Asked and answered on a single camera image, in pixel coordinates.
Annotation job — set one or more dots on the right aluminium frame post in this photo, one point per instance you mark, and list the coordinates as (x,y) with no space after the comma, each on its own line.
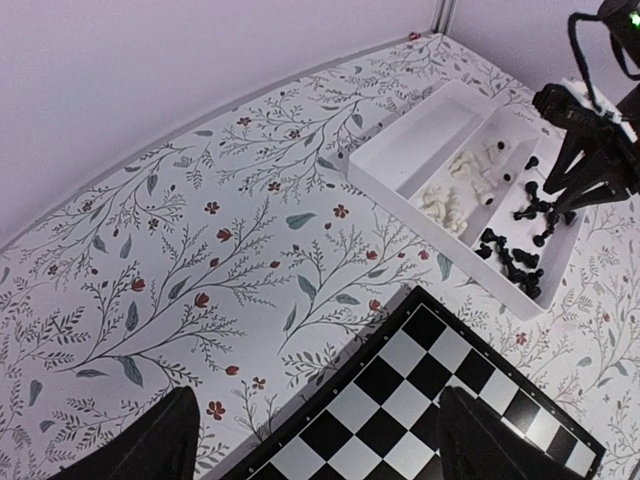
(443,16)

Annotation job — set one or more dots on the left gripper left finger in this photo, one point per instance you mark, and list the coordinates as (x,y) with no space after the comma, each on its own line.
(161,444)

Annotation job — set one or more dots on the black white chessboard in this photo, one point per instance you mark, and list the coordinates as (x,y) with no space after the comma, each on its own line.
(378,416)

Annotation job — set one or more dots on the floral patterned table mat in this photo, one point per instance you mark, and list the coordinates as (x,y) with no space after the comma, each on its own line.
(237,260)

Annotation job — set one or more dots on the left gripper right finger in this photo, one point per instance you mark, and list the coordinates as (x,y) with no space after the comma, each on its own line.
(474,444)

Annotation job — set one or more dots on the white plastic tray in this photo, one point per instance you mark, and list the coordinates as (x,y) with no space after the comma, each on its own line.
(454,170)

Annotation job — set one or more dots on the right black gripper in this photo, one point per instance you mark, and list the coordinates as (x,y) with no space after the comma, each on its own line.
(595,164)

